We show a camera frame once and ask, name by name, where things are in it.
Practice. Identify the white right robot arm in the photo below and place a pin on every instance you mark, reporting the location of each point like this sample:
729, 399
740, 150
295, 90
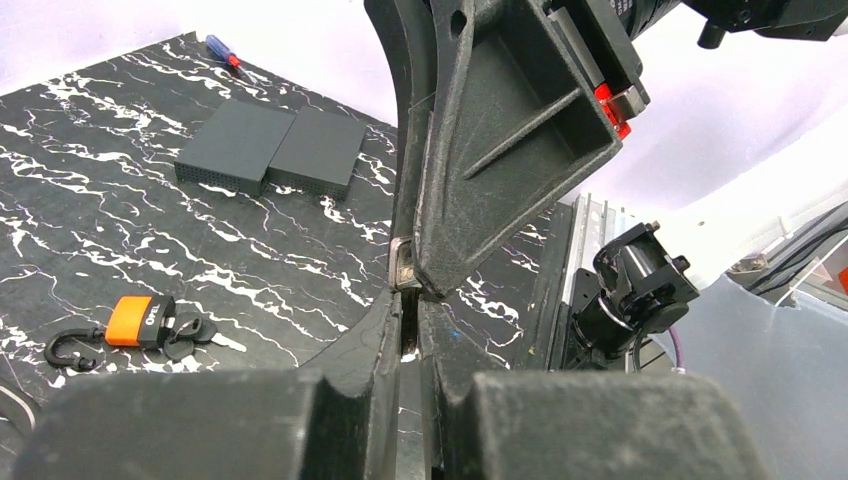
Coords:
644, 280

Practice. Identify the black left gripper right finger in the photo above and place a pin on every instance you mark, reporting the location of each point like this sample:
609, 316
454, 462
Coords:
483, 422

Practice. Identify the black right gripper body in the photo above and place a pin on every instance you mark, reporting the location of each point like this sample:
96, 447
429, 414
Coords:
599, 36

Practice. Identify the red blue pen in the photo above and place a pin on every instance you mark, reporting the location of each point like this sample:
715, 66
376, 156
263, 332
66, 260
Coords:
223, 53

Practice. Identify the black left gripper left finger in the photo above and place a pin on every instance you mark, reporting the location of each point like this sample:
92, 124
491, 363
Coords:
334, 417

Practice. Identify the black flat plate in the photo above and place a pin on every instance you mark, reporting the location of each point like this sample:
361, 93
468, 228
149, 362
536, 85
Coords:
243, 147

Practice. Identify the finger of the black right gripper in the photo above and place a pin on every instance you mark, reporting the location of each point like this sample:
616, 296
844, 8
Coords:
406, 32
515, 125

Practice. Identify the black key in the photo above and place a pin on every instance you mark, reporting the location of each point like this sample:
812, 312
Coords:
189, 330

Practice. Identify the small silver metal piece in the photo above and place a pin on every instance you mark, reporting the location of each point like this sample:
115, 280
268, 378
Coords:
401, 274

